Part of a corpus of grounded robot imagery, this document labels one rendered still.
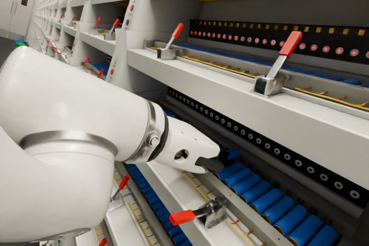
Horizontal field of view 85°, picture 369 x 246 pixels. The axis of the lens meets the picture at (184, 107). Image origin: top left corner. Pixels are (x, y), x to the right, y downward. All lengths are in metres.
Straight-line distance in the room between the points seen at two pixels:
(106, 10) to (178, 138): 1.15
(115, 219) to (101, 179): 0.41
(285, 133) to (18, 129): 0.26
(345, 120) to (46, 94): 0.27
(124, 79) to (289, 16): 0.46
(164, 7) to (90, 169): 0.57
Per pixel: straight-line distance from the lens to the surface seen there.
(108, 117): 0.21
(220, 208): 0.33
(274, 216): 0.36
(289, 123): 0.25
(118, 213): 0.60
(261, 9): 0.59
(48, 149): 0.19
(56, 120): 0.19
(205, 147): 0.28
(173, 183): 0.39
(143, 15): 0.65
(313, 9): 0.53
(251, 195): 0.37
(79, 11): 2.02
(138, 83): 0.67
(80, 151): 0.18
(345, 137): 0.24
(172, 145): 0.25
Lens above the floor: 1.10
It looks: 9 degrees down
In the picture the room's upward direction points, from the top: 21 degrees clockwise
